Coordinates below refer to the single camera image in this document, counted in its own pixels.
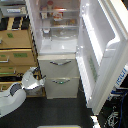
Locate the fridge drawer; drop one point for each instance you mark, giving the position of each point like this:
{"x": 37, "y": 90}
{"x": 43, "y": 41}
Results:
{"x": 61, "y": 88}
{"x": 58, "y": 66}

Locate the wooden drawer cabinet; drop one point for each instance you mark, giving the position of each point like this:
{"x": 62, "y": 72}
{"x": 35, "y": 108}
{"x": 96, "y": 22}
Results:
{"x": 17, "y": 50}

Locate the grey box on cabinet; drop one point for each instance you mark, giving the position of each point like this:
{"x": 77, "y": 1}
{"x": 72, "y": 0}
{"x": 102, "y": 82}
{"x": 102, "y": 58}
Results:
{"x": 11, "y": 11}

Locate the white fridge door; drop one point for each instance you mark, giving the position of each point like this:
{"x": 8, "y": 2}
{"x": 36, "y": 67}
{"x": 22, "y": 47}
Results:
{"x": 102, "y": 50}

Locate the red capped jar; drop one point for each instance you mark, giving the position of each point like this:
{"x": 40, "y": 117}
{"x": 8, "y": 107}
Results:
{"x": 50, "y": 4}

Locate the bottom fridge drawer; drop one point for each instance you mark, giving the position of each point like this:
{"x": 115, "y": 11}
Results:
{"x": 61, "y": 88}

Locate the middle fridge drawer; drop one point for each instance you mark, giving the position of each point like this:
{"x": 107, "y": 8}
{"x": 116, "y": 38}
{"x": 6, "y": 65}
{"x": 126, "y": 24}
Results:
{"x": 58, "y": 66}

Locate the clear fridge crisper tray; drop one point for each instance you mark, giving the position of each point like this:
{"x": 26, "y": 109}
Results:
{"x": 60, "y": 33}

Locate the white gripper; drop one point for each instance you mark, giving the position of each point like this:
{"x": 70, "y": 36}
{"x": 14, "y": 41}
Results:
{"x": 30, "y": 83}

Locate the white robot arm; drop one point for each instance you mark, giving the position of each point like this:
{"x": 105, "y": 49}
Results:
{"x": 15, "y": 95}

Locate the white refrigerator body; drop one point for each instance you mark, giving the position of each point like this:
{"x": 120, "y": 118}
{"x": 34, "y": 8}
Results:
{"x": 55, "y": 25}

